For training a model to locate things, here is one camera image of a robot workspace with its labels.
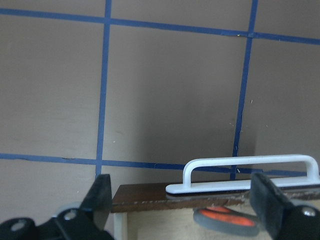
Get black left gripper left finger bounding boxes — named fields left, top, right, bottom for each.
left=0, top=174, right=112, bottom=240

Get orange grey handled scissors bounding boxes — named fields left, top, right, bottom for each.
left=193, top=206, right=260, bottom=237

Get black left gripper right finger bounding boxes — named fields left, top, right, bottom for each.
left=250, top=173, right=320, bottom=240

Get wooden drawer with white handle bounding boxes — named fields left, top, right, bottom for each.
left=112, top=154, right=320, bottom=240

